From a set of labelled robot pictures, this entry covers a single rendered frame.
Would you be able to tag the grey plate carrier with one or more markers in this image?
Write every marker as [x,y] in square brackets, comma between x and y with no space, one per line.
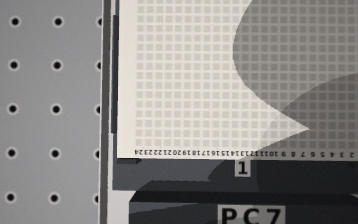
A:
[229,191]

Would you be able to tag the white multi-well plate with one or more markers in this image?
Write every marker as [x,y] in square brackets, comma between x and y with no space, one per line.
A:
[238,79]

